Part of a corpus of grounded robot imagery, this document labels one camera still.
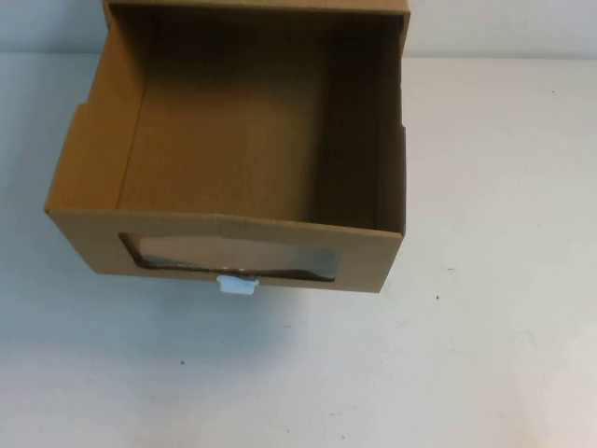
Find cardboard drawer with window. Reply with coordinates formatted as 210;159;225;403
44;3;408;296

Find white plastic handle, rounded ends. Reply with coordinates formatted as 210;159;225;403
216;274;259;296

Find cardboard shell of handled drawer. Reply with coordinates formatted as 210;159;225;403
102;0;412;22

